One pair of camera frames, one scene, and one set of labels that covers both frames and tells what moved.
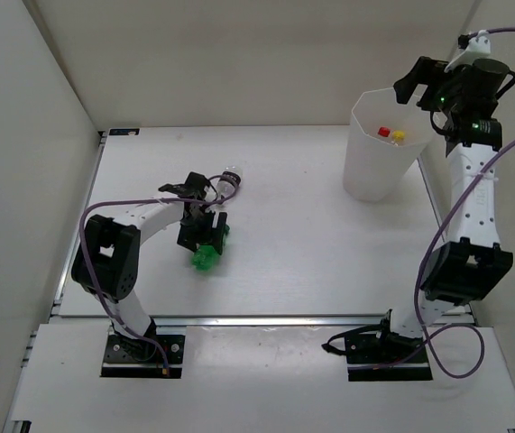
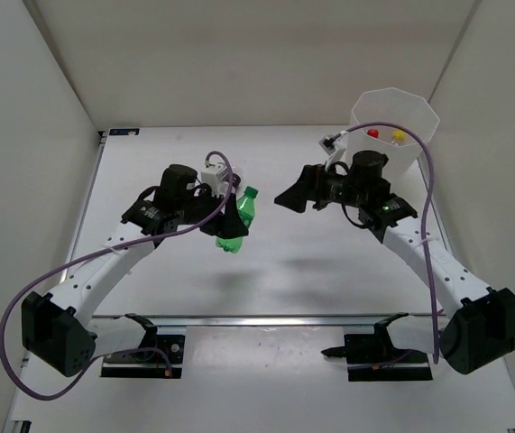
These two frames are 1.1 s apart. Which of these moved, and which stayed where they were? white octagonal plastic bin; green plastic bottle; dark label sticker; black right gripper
Moved: green plastic bottle; black right gripper
Stayed: white octagonal plastic bin; dark label sticker
